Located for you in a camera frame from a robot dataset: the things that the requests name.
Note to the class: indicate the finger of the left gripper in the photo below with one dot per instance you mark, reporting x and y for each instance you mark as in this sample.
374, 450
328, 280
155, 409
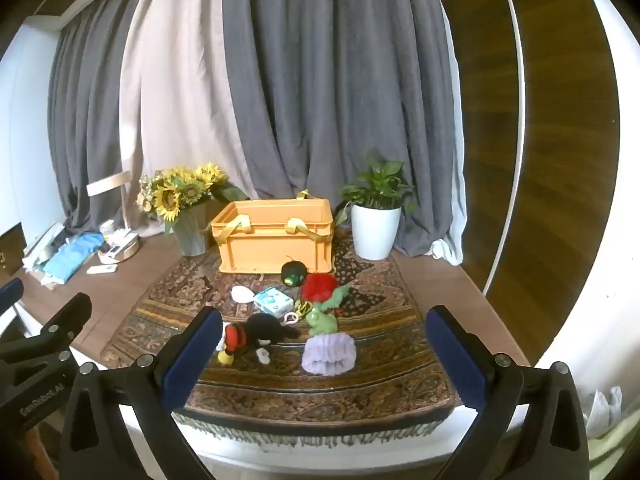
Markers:
10, 293
68, 322

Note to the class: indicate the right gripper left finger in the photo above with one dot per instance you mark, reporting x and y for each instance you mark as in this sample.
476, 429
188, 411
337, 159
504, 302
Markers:
158, 385

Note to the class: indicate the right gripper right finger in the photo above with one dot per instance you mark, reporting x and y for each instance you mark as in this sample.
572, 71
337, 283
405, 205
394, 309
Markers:
490, 384

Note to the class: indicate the black mouse plush toy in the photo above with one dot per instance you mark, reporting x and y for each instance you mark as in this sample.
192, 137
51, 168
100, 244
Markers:
257, 333

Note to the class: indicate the pink oval sponge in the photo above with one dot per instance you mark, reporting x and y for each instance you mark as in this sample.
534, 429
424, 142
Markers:
242, 294

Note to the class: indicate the blue white tissue pack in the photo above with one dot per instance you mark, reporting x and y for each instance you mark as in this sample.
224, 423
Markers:
274, 302

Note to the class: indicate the yellow strap keychain toy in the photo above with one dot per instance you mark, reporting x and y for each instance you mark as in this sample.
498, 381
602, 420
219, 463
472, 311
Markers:
301, 309

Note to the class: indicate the lavender ribbed plush roll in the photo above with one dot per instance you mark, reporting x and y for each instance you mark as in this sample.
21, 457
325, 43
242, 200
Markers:
329, 355

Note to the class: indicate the green frog plush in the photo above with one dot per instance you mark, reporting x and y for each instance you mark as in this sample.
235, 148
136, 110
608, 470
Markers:
321, 323

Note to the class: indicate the black green round plush ball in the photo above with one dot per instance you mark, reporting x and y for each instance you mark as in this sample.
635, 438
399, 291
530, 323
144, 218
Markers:
293, 273

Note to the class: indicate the red fluffy strawberry plush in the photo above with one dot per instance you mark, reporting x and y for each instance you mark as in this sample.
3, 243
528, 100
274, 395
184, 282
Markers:
322, 292

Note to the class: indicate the blue folded cloth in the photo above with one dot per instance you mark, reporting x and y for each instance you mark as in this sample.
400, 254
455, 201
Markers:
70, 257

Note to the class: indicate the white remote control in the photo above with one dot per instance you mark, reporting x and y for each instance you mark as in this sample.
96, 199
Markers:
102, 269

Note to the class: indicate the round tray with items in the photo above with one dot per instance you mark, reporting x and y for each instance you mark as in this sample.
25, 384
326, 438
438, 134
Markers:
119, 244

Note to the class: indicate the white crumpled tissue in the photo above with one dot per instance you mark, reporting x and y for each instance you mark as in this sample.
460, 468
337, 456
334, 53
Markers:
602, 411

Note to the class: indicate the white floor lamp pole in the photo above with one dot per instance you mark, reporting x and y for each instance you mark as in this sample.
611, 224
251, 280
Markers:
516, 133

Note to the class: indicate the patterned oriental rug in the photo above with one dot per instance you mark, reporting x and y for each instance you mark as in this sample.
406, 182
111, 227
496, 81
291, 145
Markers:
376, 377

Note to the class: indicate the orange plastic storage crate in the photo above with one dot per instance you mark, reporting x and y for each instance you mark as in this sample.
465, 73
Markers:
260, 236

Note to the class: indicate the sunflower bouquet in vase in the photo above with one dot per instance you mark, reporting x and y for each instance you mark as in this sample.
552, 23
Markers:
185, 200

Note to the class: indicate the potted green plant white pot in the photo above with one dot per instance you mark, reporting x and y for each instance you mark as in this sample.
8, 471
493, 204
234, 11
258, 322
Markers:
373, 204

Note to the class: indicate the beige sheer curtain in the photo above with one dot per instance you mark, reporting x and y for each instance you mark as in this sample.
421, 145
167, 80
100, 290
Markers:
175, 103

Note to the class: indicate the grey curtain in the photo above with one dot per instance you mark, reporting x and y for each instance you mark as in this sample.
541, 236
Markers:
318, 87

